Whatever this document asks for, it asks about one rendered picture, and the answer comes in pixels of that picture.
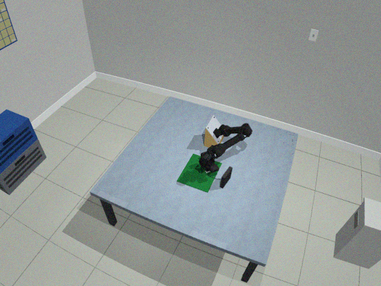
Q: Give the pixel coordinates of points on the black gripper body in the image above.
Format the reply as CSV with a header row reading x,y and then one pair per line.
x,y
213,166

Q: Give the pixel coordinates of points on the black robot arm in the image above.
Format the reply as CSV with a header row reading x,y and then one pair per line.
x,y
219,149

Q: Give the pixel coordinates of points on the green circuit board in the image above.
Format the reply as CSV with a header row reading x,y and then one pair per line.
x,y
193,176

